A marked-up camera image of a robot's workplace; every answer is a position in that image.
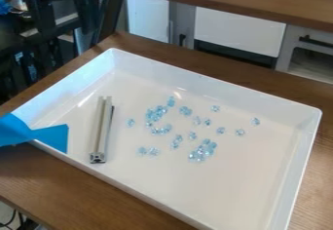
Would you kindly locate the silver metal bar tool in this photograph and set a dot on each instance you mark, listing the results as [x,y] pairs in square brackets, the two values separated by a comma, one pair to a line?
[103,130]

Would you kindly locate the pile of blue bits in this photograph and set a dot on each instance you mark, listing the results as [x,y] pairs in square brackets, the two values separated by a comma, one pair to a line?
[190,130]

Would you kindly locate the white cabinet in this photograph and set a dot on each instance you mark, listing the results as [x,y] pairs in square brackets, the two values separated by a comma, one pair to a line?
[238,32]

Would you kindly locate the blue tape strip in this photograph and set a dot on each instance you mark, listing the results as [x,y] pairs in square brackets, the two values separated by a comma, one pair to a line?
[34,134]

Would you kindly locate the white tray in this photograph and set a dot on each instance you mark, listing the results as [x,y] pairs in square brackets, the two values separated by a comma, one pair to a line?
[182,188]

